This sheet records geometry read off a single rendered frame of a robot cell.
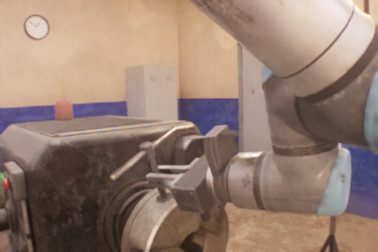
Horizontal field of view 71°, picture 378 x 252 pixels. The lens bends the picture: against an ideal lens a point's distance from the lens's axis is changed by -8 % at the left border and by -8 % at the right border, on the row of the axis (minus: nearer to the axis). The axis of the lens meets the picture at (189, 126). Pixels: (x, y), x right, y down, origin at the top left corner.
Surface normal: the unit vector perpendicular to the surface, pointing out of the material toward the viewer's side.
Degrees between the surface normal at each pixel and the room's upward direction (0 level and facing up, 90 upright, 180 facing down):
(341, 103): 129
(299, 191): 97
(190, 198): 109
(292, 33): 118
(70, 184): 90
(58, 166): 90
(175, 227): 90
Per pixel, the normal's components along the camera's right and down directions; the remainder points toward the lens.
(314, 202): -0.53, 0.43
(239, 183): -0.61, -0.07
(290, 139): -0.68, 0.23
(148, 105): 0.68, 0.06
